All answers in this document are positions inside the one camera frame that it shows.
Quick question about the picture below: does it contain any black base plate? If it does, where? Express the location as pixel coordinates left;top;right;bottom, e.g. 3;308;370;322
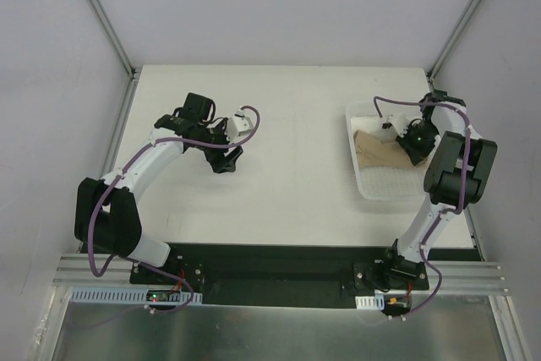
129;243;429;309

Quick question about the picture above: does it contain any beige t shirt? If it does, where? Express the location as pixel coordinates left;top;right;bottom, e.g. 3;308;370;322
353;131;428;170

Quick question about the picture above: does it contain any white plastic basket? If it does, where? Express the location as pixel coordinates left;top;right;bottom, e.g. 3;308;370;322
345;100;430;201

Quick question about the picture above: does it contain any right white cable duct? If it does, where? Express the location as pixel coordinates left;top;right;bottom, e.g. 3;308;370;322
355;294;385;311

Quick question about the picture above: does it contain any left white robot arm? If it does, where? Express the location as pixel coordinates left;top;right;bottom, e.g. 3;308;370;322
74;93;260;284

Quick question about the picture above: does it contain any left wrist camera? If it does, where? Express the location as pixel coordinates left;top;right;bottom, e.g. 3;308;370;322
226;113;254;143

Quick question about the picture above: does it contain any aluminium frame post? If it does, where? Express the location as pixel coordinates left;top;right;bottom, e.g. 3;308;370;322
426;0;484;85
86;0;137;79

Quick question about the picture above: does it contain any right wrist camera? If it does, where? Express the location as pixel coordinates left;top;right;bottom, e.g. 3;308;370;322
381;114;410;137

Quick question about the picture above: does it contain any right aluminium frame post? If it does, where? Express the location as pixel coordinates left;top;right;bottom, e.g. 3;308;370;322
426;0;484;85

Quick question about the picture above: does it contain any rolled white t shirt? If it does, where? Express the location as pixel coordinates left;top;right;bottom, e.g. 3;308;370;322
350;116;397;143

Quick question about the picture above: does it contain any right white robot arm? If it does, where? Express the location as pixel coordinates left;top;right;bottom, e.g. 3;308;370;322
375;90;498;290

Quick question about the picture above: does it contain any aluminium front rail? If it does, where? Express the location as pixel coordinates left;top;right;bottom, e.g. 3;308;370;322
52;254;511;296

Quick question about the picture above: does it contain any left aluminium frame post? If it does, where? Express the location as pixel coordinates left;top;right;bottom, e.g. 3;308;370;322
86;0;137;79

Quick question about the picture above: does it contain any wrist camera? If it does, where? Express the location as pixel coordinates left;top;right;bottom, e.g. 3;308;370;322
226;113;254;143
381;114;410;137

